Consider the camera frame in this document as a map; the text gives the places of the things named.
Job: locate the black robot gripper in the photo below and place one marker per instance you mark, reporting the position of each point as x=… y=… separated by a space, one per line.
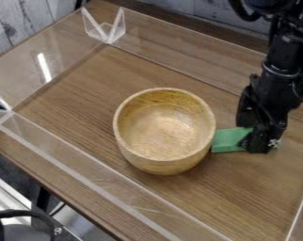
x=271 y=96

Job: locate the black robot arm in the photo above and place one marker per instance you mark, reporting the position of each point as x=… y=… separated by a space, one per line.
x=285 y=15

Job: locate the brown wooden bowl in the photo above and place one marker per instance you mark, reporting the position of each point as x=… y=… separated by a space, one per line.
x=165 y=128

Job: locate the clear acrylic front wall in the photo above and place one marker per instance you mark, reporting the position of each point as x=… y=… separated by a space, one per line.
x=131 y=212

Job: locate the clear acrylic corner bracket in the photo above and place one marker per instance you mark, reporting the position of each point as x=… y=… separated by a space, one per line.
x=105 y=32

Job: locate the green rectangular block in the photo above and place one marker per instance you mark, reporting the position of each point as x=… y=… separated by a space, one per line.
x=227 y=140

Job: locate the grey metal base plate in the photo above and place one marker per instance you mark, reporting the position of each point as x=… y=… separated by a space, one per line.
x=25 y=232

